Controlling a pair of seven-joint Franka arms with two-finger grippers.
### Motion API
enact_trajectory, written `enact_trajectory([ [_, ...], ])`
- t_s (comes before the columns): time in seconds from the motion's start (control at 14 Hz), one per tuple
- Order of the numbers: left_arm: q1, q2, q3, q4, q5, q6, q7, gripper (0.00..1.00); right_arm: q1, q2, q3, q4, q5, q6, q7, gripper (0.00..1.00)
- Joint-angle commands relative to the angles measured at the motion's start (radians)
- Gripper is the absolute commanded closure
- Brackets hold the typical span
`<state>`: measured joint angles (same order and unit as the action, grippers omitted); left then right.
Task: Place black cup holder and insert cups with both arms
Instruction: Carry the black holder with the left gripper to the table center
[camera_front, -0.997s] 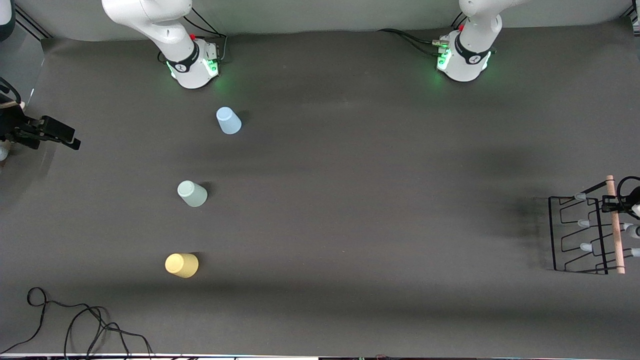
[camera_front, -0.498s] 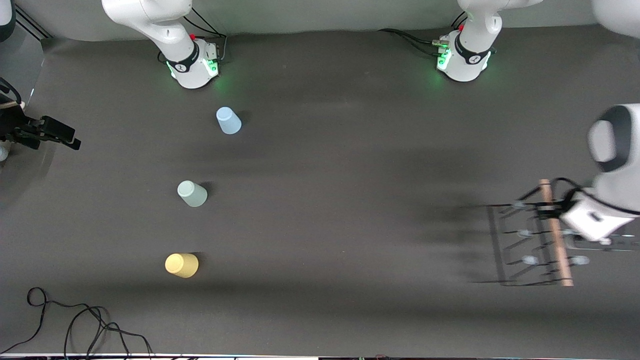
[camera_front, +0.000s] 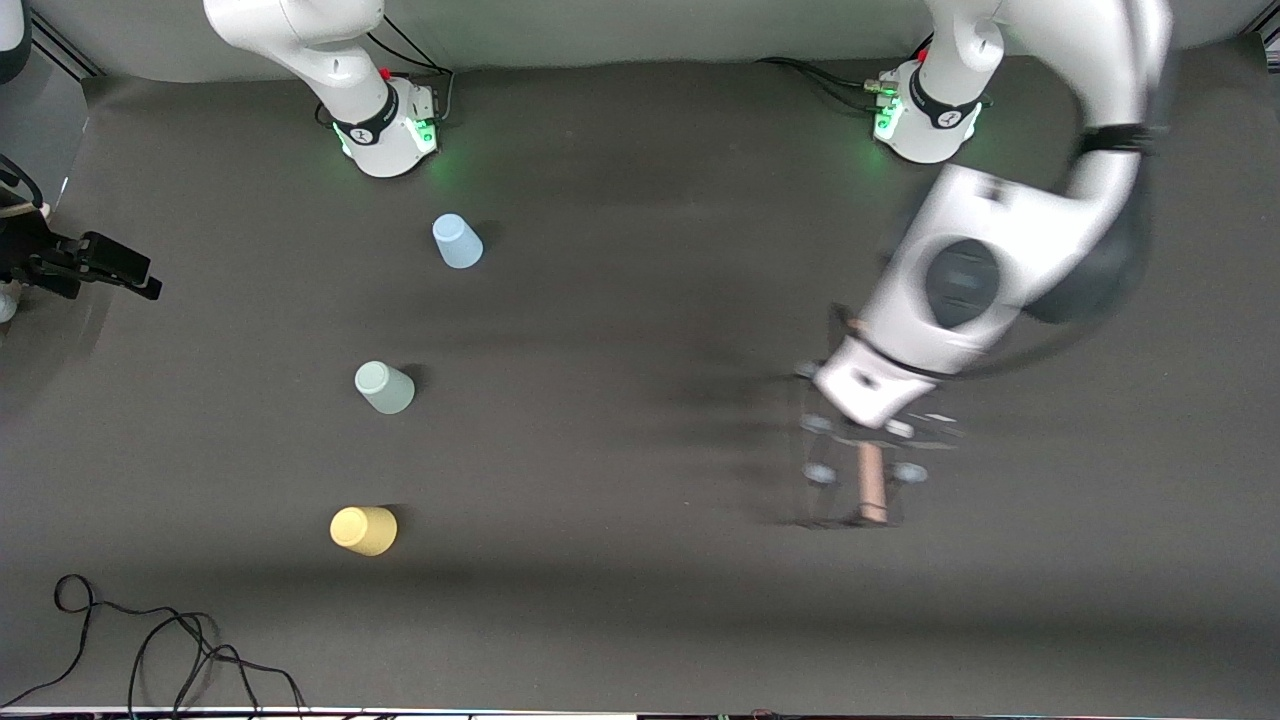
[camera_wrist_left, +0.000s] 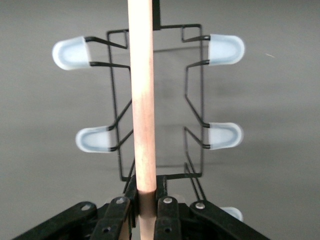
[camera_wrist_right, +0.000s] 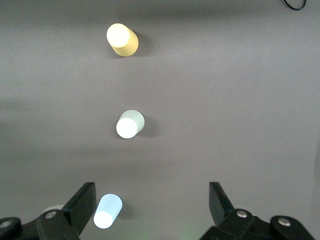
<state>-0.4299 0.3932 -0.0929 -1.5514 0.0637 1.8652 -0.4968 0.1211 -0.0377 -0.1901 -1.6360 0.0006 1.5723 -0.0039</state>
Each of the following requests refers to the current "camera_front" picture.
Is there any pale green plastic cup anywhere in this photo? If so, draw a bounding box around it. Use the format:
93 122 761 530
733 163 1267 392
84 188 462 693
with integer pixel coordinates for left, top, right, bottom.
355 361 416 416

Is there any yellow plastic cup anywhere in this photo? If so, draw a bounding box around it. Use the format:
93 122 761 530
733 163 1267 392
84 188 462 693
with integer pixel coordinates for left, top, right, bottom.
330 506 399 557

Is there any black wire cup holder rack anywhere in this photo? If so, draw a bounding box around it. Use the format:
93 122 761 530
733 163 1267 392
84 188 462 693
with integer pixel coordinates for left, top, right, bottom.
795 310 933 529

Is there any light blue plastic cup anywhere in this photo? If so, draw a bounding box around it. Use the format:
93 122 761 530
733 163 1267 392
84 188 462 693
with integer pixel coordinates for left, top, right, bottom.
432 213 484 270

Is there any loose black cable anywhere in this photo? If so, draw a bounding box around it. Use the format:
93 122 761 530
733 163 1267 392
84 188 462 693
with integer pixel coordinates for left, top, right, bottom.
0 574 311 719

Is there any black right base cable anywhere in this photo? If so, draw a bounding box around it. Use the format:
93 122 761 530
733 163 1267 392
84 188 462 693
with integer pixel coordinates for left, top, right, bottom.
365 20 456 126

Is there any black base cable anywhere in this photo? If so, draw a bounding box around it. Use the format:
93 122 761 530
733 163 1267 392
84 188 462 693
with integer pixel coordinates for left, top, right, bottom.
755 57 896 111
365 20 456 126

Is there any black left base cable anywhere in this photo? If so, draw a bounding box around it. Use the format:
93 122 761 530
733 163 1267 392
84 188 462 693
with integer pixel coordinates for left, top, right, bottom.
755 57 896 111

